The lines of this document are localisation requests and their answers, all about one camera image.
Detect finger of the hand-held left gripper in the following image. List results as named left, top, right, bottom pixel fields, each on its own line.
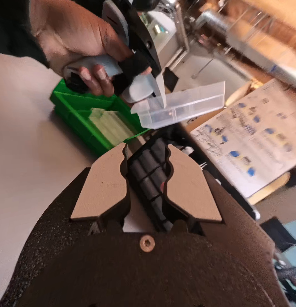
left=149, top=73, right=167, bottom=109
left=121, top=75, right=155, bottom=104

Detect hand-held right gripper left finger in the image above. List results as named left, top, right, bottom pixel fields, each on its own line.
left=71, top=143, right=131, bottom=222

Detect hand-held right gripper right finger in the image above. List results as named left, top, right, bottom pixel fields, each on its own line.
left=163, top=144, right=222, bottom=222

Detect black drawer cabinet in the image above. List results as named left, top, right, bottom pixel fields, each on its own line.
left=126, top=122, right=259, bottom=233

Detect green plastic bin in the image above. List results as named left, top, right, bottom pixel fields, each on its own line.
left=50, top=79, right=151, bottom=154

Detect person's left forearm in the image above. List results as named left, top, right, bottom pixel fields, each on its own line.
left=0, top=0, right=50, bottom=67

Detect printed instruction poster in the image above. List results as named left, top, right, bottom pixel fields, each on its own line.
left=190, top=79, right=296, bottom=198

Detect wooden poster board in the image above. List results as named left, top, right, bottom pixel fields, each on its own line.
left=182, top=79, right=296, bottom=205

